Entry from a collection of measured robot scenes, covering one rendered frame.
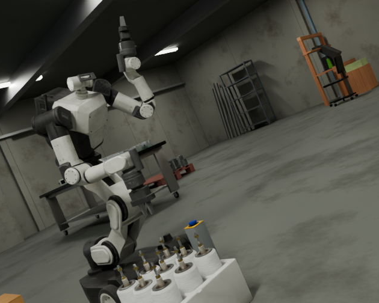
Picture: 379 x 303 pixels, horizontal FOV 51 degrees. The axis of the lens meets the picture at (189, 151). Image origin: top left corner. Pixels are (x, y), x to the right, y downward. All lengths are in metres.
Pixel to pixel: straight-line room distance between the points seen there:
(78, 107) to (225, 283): 1.05
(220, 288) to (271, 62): 10.53
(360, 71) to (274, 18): 3.36
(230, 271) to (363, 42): 9.47
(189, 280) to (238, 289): 0.22
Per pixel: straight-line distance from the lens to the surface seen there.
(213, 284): 1.54
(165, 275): 1.60
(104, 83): 2.24
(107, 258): 2.25
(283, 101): 11.85
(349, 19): 10.80
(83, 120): 1.98
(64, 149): 1.87
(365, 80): 9.30
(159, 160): 5.05
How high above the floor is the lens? 0.71
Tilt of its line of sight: 3 degrees down
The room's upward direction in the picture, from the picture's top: 24 degrees counter-clockwise
